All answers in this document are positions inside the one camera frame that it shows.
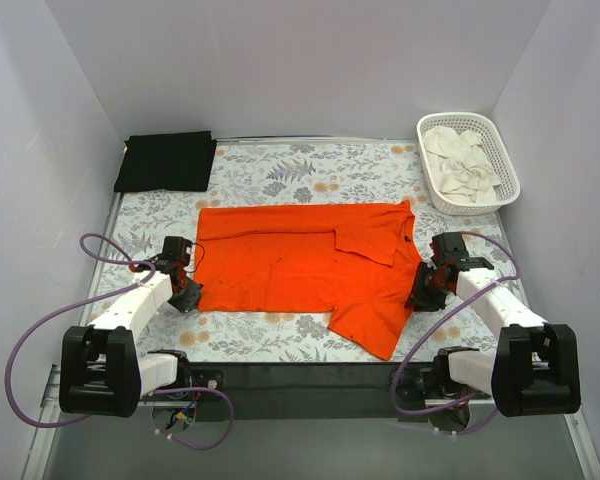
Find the white perforated plastic basket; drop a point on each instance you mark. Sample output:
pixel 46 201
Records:
pixel 509 189

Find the folded black t-shirt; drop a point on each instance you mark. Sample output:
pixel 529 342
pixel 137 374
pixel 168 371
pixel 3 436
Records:
pixel 173 162

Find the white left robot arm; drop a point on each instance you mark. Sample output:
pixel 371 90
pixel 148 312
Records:
pixel 120 340

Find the orange t-shirt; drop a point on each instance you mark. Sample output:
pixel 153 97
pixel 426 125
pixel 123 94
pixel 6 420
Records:
pixel 355 262

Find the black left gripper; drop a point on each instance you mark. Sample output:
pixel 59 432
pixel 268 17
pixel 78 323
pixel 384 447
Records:
pixel 188 296

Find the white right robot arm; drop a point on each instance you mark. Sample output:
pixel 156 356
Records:
pixel 510 350

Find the floral patterned table mat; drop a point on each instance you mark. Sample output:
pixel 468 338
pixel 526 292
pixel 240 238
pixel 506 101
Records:
pixel 250 174

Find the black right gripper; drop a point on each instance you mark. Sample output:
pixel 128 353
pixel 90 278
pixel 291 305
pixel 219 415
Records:
pixel 421 288

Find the aluminium table frame rail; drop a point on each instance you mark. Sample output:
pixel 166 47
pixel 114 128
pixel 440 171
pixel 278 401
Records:
pixel 260 391

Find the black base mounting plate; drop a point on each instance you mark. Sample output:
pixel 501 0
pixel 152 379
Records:
pixel 285 391

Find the crumpled white t-shirt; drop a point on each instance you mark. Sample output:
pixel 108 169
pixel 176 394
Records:
pixel 460 169

